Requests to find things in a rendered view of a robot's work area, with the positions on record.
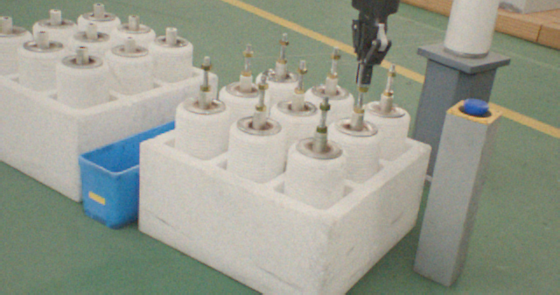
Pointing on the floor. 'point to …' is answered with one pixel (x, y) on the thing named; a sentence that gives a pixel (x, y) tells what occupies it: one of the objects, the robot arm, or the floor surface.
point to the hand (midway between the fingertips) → (364, 73)
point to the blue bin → (115, 178)
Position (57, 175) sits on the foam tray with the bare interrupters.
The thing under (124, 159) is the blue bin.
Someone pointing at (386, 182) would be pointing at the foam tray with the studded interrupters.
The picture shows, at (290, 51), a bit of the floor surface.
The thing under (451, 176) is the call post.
